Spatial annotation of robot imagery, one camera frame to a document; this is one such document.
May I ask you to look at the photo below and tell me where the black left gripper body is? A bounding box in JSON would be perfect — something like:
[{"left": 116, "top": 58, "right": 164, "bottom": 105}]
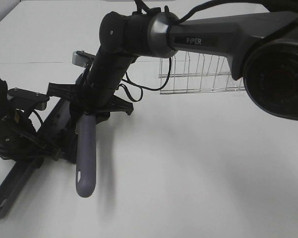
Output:
[{"left": 0, "top": 106, "right": 59, "bottom": 161}]

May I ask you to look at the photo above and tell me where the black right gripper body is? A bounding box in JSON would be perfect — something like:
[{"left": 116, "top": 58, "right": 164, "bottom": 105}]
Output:
[{"left": 47, "top": 49, "right": 134, "bottom": 122}]

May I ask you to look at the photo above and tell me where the purple-grey dustpan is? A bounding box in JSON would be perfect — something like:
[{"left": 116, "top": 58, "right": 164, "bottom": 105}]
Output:
[{"left": 0, "top": 74, "right": 90, "bottom": 220}]

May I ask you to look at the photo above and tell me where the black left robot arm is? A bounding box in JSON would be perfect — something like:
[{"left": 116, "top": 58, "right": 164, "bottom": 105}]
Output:
[{"left": 0, "top": 79, "right": 57, "bottom": 161}]

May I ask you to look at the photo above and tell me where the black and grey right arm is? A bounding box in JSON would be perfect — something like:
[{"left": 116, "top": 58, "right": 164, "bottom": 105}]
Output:
[{"left": 47, "top": 0, "right": 298, "bottom": 121}]

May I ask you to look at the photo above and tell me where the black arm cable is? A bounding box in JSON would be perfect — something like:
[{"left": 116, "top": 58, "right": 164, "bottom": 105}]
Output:
[{"left": 119, "top": 0, "right": 209, "bottom": 103}]

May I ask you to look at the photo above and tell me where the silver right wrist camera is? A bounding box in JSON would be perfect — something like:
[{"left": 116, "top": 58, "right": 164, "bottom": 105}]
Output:
[{"left": 72, "top": 51, "right": 95, "bottom": 68}]

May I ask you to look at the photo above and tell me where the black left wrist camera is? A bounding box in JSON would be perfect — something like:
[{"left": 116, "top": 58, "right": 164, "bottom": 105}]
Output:
[{"left": 7, "top": 88, "right": 50, "bottom": 111}]

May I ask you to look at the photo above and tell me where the chrome wire dish rack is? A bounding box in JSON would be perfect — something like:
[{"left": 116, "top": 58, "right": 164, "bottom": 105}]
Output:
[{"left": 160, "top": 52, "right": 245, "bottom": 95}]

